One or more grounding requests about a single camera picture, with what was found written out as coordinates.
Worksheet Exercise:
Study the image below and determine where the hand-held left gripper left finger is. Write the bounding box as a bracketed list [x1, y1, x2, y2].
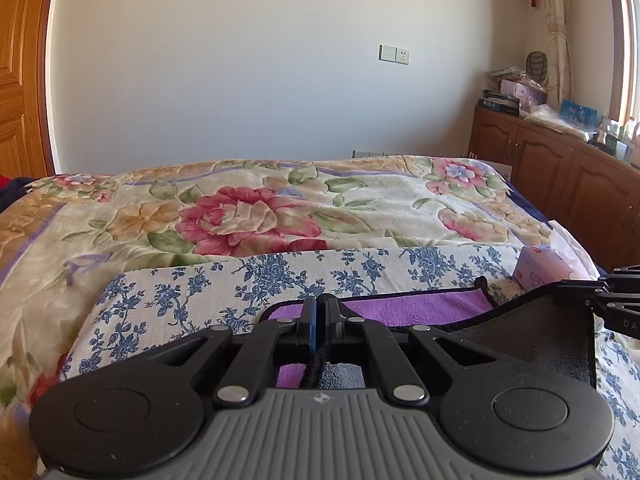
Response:
[148, 297, 318, 409]

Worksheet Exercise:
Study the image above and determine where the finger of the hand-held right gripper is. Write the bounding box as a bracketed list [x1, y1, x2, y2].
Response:
[599, 266, 640, 287]
[559, 279, 640, 312]

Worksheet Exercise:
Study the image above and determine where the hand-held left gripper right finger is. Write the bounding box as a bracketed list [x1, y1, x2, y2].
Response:
[319, 295, 495, 407]

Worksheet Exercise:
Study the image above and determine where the purple and grey towel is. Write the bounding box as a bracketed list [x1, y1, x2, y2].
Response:
[260, 275, 599, 391]

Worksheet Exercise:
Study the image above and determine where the white pillow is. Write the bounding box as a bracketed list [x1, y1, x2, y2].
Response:
[547, 219, 602, 282]

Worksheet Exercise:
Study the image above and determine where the pink tissue packet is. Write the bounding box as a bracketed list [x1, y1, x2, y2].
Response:
[512, 245, 577, 292]

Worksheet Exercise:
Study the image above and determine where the wooden cabinet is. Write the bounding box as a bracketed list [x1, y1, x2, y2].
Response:
[467, 106, 640, 274]

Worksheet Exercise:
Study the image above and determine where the group of small bottles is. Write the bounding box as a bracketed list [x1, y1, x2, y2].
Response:
[596, 116, 640, 163]

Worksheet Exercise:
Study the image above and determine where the floral plush blanket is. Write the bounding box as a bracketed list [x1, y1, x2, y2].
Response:
[0, 154, 557, 480]

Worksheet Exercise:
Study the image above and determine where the blue packet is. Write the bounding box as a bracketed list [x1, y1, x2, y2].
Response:
[559, 98, 601, 127]

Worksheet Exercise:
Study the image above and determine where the clear plastic bag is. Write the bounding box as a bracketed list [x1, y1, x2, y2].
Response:
[522, 104, 602, 142]

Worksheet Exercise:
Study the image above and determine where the stack of books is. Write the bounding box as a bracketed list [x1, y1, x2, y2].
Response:
[476, 89, 522, 118]

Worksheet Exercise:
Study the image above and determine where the pink box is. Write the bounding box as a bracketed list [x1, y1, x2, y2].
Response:
[499, 78, 547, 107]

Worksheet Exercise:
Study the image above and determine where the woven hand fan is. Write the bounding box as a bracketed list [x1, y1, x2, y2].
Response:
[525, 50, 549, 82]

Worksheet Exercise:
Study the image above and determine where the patterned beige curtain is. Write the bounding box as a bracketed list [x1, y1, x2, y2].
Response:
[532, 0, 577, 112]

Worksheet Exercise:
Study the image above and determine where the dark cloth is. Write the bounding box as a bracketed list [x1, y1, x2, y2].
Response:
[0, 174, 34, 212]

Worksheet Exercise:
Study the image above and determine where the wooden door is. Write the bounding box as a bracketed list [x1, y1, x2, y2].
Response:
[0, 0, 62, 182]

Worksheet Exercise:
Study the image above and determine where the wooden window frame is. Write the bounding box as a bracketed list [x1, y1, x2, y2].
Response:
[606, 0, 640, 127]

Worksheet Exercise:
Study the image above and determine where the white wall switch outlet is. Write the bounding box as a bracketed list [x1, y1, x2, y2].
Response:
[378, 43, 411, 66]

